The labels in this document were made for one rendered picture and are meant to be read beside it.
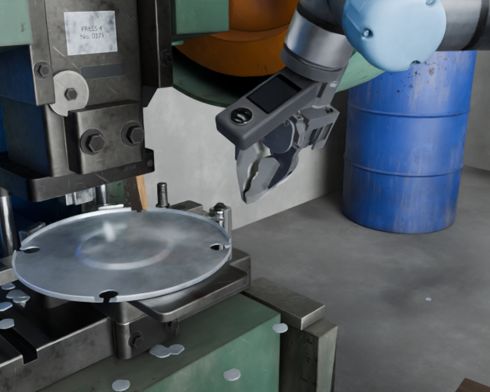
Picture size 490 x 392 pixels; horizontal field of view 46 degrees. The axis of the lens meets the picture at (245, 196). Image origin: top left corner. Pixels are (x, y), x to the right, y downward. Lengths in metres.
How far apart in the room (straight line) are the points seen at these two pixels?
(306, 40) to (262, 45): 0.38
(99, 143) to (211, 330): 0.32
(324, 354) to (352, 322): 1.21
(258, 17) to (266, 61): 0.09
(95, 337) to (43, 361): 0.07
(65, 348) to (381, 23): 0.54
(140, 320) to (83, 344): 0.08
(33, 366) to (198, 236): 0.27
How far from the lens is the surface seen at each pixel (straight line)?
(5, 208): 0.92
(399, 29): 0.50
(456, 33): 0.55
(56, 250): 0.83
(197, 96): 1.08
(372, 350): 2.02
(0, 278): 0.87
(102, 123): 0.77
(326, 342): 0.94
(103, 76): 0.79
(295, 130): 0.66
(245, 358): 0.89
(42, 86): 0.71
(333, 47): 0.63
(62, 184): 0.80
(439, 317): 2.26
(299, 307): 0.94
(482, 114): 4.08
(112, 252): 0.79
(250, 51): 1.03
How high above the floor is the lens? 1.12
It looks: 20 degrees down
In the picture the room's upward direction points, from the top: straight up
